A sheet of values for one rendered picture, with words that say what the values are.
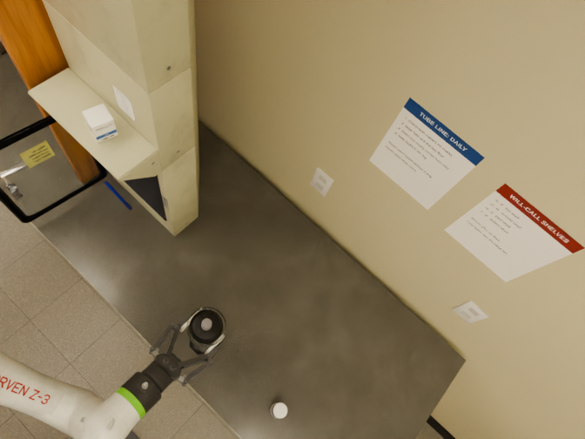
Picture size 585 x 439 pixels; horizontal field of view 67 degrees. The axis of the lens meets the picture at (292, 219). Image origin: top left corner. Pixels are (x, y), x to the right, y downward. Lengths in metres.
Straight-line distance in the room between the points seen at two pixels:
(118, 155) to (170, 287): 0.60
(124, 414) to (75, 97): 0.75
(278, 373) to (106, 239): 0.73
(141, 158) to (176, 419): 1.62
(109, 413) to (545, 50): 1.14
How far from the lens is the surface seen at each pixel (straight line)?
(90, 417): 1.19
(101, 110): 1.10
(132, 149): 1.10
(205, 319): 1.25
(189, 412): 2.44
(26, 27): 1.22
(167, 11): 0.84
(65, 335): 2.57
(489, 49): 0.92
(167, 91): 0.97
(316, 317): 1.56
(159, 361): 1.27
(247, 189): 1.68
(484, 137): 1.02
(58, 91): 1.23
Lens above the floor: 2.44
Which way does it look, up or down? 65 degrees down
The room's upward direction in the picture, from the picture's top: 24 degrees clockwise
